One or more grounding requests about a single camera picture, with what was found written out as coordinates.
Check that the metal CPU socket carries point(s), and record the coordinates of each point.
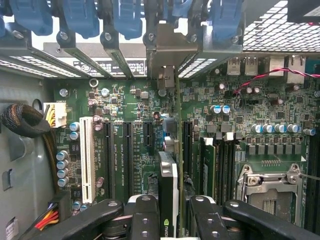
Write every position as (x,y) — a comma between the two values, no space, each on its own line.
(270,190)

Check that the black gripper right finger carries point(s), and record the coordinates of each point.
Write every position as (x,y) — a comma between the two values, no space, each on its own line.
(210,222)

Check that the installed green RAM stick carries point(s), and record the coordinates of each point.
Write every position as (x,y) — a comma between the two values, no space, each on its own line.
(208,170)

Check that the blue slot retention clip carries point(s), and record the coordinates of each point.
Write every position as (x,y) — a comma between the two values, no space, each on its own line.
(225,20)
(127,22)
(181,8)
(32,17)
(80,20)

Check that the green motherboard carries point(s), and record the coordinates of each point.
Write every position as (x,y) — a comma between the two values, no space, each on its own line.
(140,105)

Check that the black open PC case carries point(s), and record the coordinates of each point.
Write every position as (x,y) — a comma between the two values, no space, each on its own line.
(22,162)

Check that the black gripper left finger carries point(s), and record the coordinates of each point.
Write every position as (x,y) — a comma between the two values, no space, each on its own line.
(145,220)

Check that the white PCI expansion slot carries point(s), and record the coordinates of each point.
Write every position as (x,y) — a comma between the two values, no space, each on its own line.
(87,160)

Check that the white power connector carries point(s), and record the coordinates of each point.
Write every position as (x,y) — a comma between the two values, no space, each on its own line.
(56,115)

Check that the black empty RAM slot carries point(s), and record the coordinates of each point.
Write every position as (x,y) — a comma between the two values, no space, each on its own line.
(226,170)

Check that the short black expansion slot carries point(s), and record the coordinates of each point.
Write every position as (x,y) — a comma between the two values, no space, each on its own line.
(148,135)

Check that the long black expansion slot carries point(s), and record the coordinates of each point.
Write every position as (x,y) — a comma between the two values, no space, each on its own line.
(188,145)
(128,160)
(108,160)

